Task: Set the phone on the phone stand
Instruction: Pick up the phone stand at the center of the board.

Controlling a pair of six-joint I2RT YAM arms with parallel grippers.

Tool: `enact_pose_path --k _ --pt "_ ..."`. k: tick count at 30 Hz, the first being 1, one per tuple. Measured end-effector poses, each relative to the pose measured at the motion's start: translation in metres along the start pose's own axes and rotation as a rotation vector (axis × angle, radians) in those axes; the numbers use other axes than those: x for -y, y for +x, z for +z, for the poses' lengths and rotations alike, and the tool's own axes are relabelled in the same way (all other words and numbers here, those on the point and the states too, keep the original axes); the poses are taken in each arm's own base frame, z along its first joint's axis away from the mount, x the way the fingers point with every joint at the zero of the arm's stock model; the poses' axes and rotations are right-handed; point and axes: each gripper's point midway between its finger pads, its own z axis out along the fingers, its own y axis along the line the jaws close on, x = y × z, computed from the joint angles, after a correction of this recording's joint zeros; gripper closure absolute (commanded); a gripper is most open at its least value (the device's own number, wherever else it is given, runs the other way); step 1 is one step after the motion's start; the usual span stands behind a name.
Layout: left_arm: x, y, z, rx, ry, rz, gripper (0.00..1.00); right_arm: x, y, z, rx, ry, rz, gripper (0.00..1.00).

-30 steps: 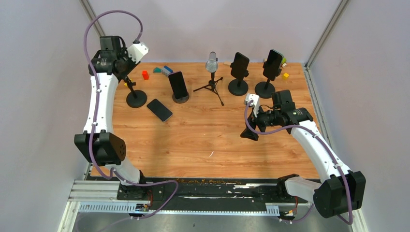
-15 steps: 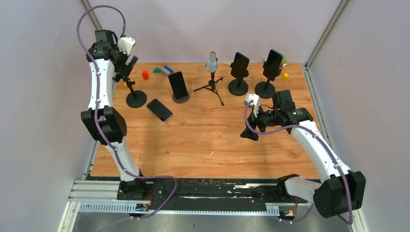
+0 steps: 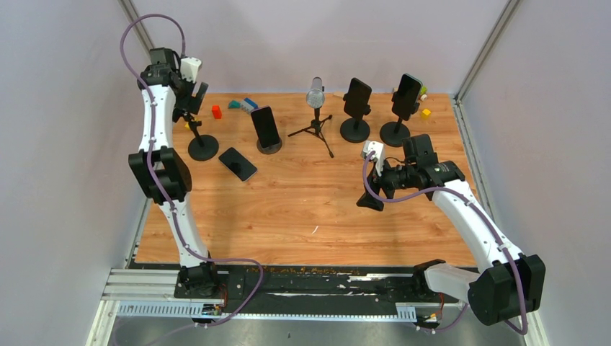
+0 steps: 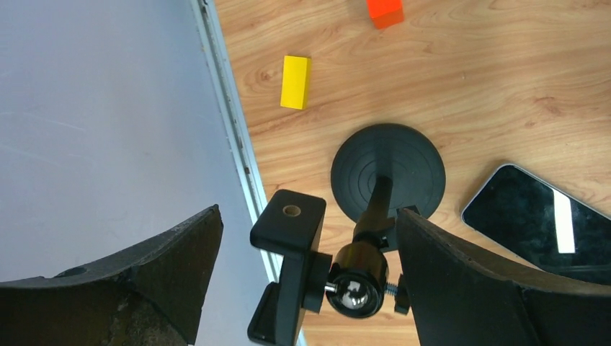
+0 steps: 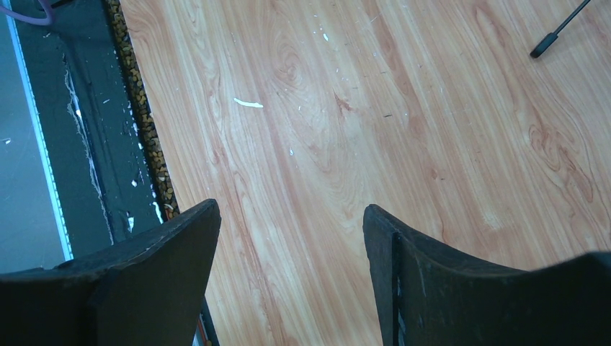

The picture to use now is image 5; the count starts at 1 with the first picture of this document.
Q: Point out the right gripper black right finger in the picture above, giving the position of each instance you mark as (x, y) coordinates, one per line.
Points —
(428, 293)

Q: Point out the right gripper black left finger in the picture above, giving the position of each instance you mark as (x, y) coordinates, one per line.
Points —
(146, 290)

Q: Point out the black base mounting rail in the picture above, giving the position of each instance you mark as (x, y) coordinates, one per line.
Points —
(97, 139)

